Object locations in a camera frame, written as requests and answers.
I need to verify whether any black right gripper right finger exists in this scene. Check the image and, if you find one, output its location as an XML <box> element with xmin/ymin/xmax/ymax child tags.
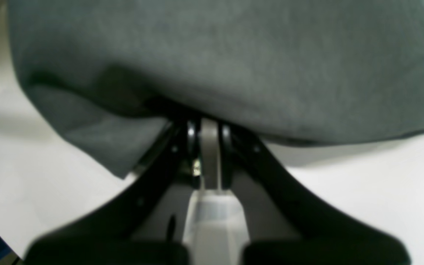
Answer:
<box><xmin>211</xmin><ymin>122</ymin><xmax>411</xmax><ymax>265</ymax></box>

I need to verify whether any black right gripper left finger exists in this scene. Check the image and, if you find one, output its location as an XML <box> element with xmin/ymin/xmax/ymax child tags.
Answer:
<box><xmin>25</xmin><ymin>119</ymin><xmax>206</xmax><ymax>265</ymax></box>

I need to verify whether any grey T-shirt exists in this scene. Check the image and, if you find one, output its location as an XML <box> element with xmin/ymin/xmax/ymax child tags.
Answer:
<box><xmin>7</xmin><ymin>0</ymin><xmax>424</xmax><ymax>178</ymax></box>

